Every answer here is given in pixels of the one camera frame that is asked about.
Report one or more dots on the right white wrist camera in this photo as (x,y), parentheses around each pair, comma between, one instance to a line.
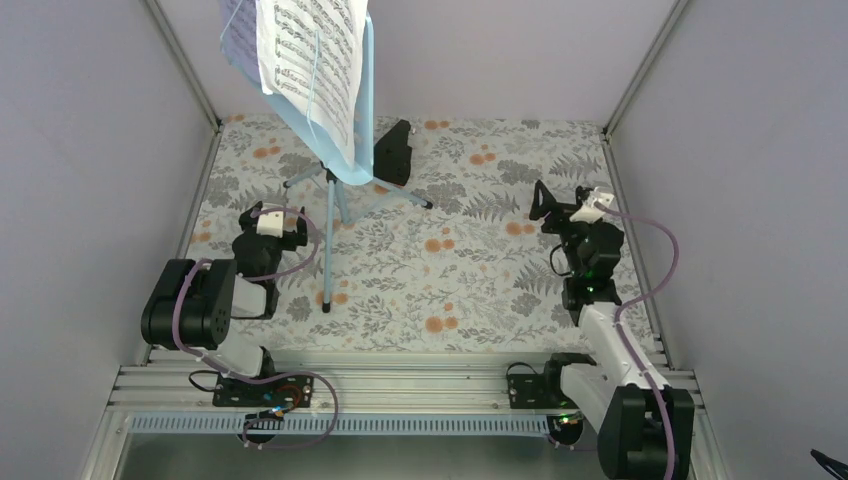
(593,202)

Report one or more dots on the black metronome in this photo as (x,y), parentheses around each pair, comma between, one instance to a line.
(392,155)

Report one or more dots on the light blue music stand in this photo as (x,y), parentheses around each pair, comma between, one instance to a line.
(238,43)

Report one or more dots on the black mounting plate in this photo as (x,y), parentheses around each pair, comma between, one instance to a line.
(532,392)
(292,391)

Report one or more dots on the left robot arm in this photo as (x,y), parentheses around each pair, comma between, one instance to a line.
(194,301)

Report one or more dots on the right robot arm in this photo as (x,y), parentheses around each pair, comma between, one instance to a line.
(643,424)

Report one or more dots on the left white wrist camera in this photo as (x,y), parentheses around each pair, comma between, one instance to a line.
(271,224)

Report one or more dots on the light blue cable duct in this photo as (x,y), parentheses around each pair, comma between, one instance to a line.
(346,424)

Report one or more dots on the white sheet music page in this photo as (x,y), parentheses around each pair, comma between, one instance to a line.
(310,53)

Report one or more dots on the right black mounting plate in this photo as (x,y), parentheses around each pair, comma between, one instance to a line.
(532,392)

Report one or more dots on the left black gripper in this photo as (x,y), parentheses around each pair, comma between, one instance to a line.
(301,239)

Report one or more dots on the aluminium rail base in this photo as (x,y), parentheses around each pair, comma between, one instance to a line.
(344,382)

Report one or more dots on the black object at corner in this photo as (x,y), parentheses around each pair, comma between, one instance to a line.
(834,467)

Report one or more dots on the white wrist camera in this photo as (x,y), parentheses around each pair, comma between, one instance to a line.
(593,202)
(271,224)

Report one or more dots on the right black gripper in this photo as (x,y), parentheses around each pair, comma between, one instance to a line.
(560,210)

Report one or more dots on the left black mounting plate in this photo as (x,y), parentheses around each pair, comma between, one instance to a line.
(292,391)

